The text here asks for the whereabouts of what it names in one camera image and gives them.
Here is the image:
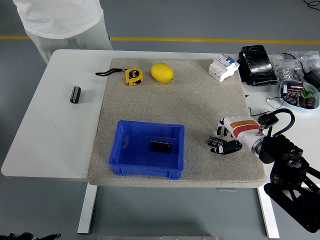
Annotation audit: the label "white table leg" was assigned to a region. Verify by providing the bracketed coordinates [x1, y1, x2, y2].
[257, 186, 280, 240]
[76, 185, 98, 235]

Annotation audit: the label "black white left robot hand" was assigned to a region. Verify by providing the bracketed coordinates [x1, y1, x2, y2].
[0, 232, 62, 240]

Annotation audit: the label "green plastic pieces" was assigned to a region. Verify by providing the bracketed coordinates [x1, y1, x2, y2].
[300, 87, 316, 99]

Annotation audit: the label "person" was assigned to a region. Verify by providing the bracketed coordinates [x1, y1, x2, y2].
[12, 0, 113, 65]

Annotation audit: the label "small black adapter block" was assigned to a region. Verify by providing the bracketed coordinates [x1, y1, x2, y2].
[258, 112, 280, 127]

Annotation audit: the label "clear plastic bag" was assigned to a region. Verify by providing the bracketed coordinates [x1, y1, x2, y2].
[287, 50, 320, 73]

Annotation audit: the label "yellow tape measure with strap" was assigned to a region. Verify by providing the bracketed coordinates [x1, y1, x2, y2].
[95, 67, 145, 87]

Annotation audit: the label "grey-brown mat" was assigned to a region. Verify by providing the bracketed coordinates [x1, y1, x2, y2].
[86, 58, 267, 189]

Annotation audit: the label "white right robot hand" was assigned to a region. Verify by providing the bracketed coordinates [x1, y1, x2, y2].
[209, 115, 266, 155]

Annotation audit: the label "black wrapped pack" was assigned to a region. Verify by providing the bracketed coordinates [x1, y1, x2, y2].
[236, 44, 280, 87]

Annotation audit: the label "black floor cable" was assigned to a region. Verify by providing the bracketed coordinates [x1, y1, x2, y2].
[303, 0, 320, 11]

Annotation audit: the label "blue plastic box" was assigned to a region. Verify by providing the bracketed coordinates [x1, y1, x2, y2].
[107, 119, 186, 181]

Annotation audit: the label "black power adapter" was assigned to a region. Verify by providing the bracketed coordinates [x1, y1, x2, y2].
[303, 71, 320, 88]

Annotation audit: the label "thin black cable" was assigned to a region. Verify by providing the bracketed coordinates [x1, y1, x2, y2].
[279, 52, 308, 75]

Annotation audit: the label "thin wire with white clip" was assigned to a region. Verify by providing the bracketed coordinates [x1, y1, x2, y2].
[266, 96, 286, 110]

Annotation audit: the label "yellow lemon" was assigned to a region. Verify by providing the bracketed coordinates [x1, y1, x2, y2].
[150, 62, 174, 83]

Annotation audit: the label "light blue bowl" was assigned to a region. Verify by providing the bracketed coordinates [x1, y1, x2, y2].
[279, 79, 320, 111]

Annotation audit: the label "white circuit breaker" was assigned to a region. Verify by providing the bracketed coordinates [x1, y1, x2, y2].
[208, 54, 240, 83]

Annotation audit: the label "clear bag of metal screws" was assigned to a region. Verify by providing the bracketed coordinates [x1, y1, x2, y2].
[272, 53, 305, 82]

